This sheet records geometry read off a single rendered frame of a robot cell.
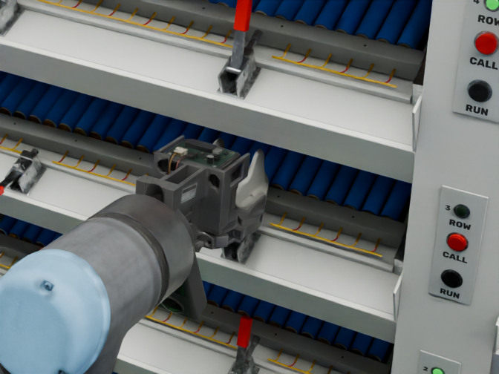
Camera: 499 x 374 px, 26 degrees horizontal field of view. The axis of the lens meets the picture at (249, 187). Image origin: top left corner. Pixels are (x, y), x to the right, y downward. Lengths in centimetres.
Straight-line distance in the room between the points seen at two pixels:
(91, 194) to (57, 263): 41
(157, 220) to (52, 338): 14
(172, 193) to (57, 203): 33
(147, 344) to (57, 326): 52
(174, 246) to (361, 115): 21
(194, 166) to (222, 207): 4
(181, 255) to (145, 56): 25
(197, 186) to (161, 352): 39
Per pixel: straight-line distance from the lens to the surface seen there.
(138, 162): 118
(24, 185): 121
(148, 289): 84
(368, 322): 107
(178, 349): 128
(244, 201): 102
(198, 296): 100
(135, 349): 129
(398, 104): 97
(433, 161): 93
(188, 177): 91
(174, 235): 87
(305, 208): 110
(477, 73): 87
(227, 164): 96
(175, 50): 104
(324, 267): 109
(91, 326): 78
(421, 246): 98
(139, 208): 87
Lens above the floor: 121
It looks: 37 degrees down
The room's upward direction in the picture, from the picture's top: straight up
